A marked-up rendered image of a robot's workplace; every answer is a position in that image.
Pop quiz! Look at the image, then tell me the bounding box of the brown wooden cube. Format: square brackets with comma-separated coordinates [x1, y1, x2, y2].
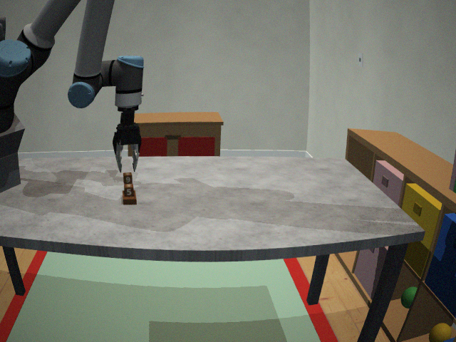
[123, 172, 133, 184]
[124, 184, 134, 197]

